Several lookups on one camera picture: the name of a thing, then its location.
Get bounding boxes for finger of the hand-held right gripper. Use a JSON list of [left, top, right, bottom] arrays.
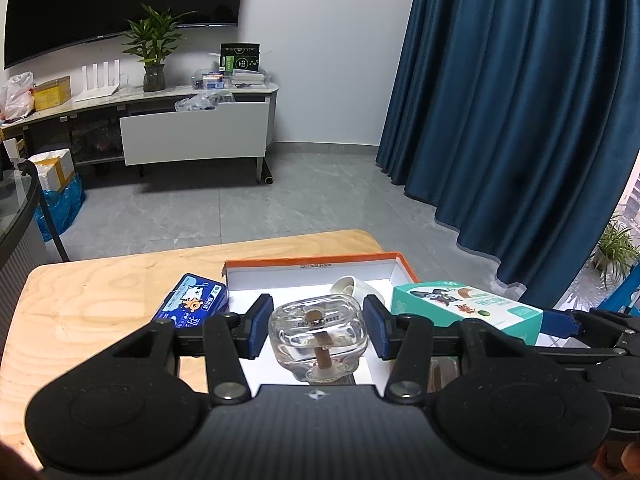
[[542, 307, 640, 356]]

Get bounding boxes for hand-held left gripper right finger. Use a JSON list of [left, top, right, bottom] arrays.
[[362, 294, 531, 406]]

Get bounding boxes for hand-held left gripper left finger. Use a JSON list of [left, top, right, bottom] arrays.
[[107, 292, 276, 406]]

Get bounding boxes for clear glass refill bottle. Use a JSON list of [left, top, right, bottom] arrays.
[[268, 296, 371, 386]]

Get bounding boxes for orange white cardboard box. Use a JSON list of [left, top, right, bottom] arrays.
[[222, 251, 421, 391]]

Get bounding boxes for green white bandage box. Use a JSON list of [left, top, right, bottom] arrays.
[[390, 280, 544, 348]]

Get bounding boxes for person's right hand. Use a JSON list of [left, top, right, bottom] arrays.
[[595, 440, 640, 480]]

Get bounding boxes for white plug-in vaporizer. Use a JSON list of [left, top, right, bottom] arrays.
[[329, 275, 396, 306]]

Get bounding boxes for blue tin box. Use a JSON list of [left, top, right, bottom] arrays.
[[154, 273, 230, 328]]

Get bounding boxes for outdoor potted plant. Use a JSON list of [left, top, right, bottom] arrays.
[[590, 215, 640, 291]]

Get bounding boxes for white television cabinet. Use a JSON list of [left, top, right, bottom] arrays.
[[0, 82, 280, 183]]

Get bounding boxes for blue curtain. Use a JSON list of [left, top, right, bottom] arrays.
[[376, 0, 640, 311]]

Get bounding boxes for blue plastic bag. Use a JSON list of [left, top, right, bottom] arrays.
[[35, 172, 87, 243]]

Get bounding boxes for clear crumpled plastic bag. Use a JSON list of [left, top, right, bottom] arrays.
[[175, 91, 236, 112]]

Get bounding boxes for clear plastic storage boxes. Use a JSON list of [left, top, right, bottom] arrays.
[[190, 67, 273, 92]]

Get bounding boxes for brown cardboard box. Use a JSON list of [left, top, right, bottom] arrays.
[[27, 147, 76, 193]]

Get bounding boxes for dark glass round table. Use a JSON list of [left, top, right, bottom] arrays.
[[0, 157, 63, 306]]

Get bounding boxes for green black box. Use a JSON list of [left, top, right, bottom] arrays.
[[220, 43, 261, 73]]

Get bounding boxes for bamboo plant in glass vase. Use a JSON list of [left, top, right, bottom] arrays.
[[120, 2, 198, 93]]

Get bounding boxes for white router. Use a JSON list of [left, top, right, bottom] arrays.
[[72, 59, 123, 103]]

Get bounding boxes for yellow box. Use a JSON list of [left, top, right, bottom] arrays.
[[32, 76, 72, 110]]

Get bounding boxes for white red plastic bag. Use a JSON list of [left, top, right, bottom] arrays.
[[0, 72, 36, 122]]

